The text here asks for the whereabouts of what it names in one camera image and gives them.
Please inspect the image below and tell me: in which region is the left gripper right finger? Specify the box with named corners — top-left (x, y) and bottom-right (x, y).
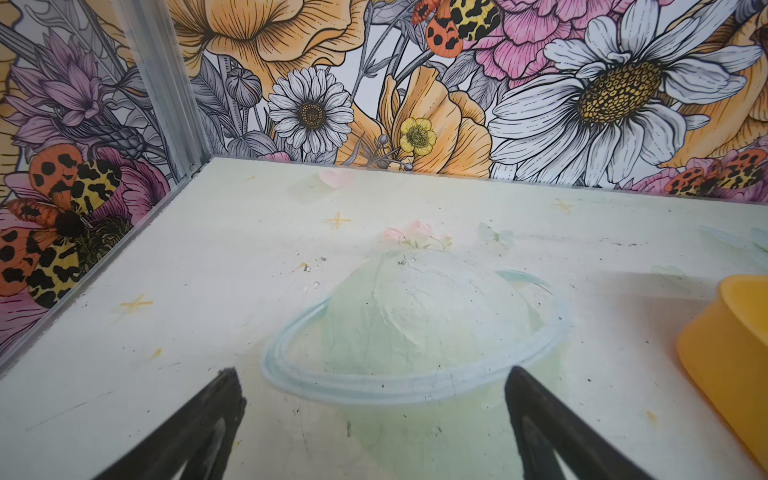
top-left (504, 366), bottom-right (652, 480)

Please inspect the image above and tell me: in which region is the yellow plastic bin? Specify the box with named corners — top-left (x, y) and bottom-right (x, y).
top-left (676, 275), bottom-right (767, 469)

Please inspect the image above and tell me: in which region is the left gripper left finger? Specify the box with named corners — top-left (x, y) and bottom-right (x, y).
top-left (97, 368), bottom-right (247, 479)

